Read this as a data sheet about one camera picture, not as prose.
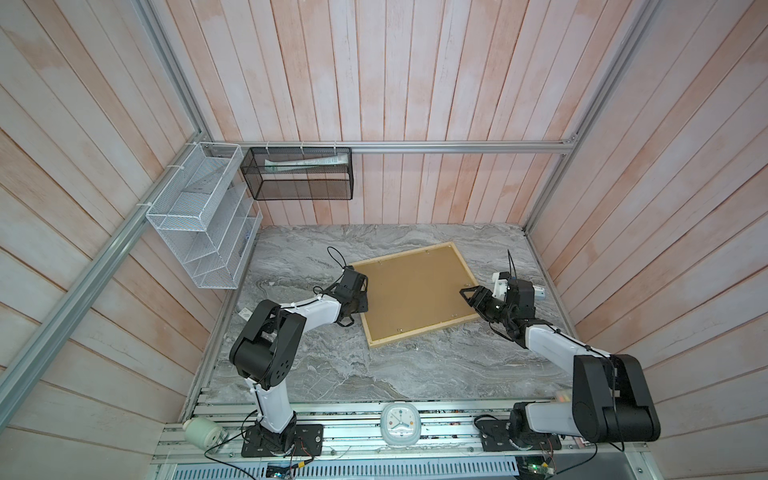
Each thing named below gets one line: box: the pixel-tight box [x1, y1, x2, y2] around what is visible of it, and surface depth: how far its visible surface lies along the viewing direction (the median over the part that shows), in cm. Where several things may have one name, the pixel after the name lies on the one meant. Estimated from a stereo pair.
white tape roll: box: [183, 418, 229, 453], surface depth 70 cm
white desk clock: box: [380, 401, 422, 446], surface depth 75 cm
